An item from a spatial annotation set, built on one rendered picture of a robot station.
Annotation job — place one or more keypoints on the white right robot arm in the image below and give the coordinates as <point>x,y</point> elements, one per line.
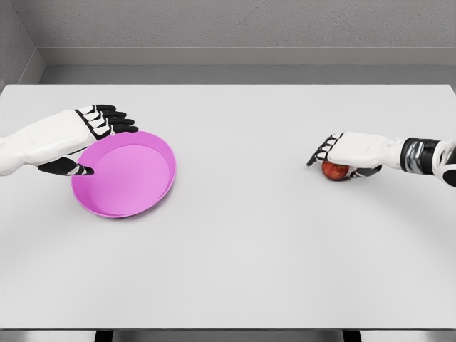
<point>424,156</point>

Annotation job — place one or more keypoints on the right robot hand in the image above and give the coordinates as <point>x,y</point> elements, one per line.
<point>356,149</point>

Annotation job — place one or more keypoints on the pink round plate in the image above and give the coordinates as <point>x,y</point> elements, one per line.
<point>124,174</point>

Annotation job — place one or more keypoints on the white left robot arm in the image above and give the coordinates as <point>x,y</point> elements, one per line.
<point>10,153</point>

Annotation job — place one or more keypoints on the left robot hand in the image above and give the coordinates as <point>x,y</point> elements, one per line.
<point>60,133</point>

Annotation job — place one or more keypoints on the red apple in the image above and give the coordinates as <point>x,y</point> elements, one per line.
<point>334,171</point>

